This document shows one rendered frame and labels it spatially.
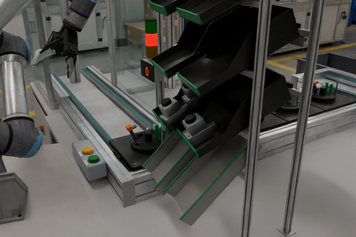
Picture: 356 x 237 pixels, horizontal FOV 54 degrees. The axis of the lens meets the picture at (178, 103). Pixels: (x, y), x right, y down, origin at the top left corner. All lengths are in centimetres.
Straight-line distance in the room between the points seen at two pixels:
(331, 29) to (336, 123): 600
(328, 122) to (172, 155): 88
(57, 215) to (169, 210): 37
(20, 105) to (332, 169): 124
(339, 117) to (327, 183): 49
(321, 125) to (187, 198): 91
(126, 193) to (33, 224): 30
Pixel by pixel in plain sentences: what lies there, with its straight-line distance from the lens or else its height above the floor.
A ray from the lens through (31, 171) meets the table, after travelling 153.
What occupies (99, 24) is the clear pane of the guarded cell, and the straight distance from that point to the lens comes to 258.
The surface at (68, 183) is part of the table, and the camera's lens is 141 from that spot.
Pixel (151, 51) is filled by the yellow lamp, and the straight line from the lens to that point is 144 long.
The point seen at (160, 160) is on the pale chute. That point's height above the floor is 103.
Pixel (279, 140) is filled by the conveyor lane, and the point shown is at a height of 92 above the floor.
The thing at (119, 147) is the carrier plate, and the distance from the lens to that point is 137.
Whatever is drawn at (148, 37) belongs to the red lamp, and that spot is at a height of 134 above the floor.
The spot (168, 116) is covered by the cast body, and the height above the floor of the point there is 123.
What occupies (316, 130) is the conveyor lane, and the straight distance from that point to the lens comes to 173.
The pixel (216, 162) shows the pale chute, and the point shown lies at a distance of 101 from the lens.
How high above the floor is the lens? 163
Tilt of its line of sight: 22 degrees down
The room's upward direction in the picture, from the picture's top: straight up
